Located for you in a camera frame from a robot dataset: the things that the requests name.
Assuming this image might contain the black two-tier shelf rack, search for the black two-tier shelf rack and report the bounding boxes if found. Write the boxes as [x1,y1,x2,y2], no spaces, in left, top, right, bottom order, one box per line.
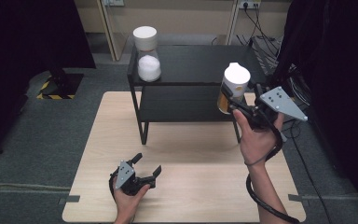
[127,35,268,146]

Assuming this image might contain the grey metal grid panel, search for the grey metal grid panel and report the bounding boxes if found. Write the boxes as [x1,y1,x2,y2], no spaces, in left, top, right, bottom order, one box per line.
[249,35,283,77]

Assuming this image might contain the white cable bundle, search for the white cable bundle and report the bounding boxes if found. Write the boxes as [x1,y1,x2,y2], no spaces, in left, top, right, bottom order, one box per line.
[288,73,312,107]

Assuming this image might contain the beige partition frame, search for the beige partition frame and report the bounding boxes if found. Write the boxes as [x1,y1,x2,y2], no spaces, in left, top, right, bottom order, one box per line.
[96,0,241,63]

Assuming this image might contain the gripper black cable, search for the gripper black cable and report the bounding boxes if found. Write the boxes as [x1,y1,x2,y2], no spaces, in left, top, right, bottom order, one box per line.
[244,115,301,224]
[108,172,117,202]

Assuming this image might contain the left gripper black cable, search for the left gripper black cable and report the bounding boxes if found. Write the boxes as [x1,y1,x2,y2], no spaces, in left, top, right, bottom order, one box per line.
[108,172,117,202]

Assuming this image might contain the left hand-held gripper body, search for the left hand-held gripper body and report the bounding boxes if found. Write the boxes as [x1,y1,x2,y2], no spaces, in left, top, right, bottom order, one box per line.
[109,160,157,197]

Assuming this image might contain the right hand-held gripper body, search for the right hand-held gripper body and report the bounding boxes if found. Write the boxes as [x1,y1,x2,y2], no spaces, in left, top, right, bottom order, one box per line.
[246,86,309,131]

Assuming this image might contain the black floor cable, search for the black floor cable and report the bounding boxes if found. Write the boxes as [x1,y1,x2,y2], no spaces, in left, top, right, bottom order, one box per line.
[281,119,335,224]

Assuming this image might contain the black curtain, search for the black curtain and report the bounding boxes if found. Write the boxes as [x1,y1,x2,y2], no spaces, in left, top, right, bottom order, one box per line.
[0,0,96,161]
[272,0,358,217]

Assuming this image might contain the grey tape patch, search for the grey tape patch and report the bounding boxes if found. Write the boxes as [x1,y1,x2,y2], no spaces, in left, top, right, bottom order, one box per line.
[287,193,310,207]
[58,194,81,205]

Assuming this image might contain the white powder jar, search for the white powder jar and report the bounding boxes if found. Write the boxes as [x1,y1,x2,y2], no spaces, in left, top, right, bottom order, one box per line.
[132,25,162,83]

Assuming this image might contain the black socket cables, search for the black socket cables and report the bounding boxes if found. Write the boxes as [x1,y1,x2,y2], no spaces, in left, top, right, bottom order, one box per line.
[243,3,282,59]

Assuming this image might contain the person's right hand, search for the person's right hand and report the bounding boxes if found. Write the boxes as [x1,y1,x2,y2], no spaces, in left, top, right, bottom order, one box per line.
[232,108,285,166]

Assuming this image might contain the person's left hand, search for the person's left hand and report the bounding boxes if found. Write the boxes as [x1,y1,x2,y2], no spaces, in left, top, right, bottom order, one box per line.
[113,179,152,217]

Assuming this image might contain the white wall socket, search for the white wall socket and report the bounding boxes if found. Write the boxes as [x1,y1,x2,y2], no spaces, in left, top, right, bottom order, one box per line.
[103,0,126,7]
[238,0,262,10]

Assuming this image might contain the orange spice jar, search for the orange spice jar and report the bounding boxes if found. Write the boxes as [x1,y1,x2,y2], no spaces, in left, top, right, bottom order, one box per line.
[216,62,252,115]

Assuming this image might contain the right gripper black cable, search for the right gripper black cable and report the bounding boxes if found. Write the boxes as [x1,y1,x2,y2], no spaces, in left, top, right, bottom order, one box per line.
[244,115,301,224]

